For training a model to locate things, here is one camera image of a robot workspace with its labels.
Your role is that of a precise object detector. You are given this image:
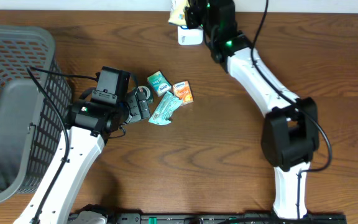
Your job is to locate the grey plastic shopping basket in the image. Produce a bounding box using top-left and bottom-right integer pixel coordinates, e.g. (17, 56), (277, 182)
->
(0, 25), (72, 203)

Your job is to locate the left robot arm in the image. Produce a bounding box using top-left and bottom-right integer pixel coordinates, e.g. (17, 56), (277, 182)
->
(16, 88), (150, 224)

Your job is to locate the teal wrapper packet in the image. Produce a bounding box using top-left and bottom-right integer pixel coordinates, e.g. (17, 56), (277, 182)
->
(149, 91), (183, 126)

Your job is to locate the dark green round-label box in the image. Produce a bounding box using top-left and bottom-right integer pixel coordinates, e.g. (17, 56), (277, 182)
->
(138, 85), (154, 104)

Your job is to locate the yellow snack chip bag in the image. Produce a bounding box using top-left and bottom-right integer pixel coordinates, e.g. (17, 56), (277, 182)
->
(168, 0), (189, 26)

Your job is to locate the white barcode scanner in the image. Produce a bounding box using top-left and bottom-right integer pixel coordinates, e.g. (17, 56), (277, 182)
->
(177, 26), (203, 45)

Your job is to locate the orange snack packet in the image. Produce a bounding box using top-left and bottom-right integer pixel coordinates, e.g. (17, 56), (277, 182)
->
(173, 81), (194, 106)

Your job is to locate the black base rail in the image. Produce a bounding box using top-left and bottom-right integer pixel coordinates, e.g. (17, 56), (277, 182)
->
(67, 211), (347, 224)

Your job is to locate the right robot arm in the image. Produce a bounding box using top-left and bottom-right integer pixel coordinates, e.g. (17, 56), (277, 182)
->
(184, 0), (319, 220)

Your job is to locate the green tissue pack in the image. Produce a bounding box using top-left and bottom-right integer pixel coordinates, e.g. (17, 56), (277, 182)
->
(147, 71), (172, 97)

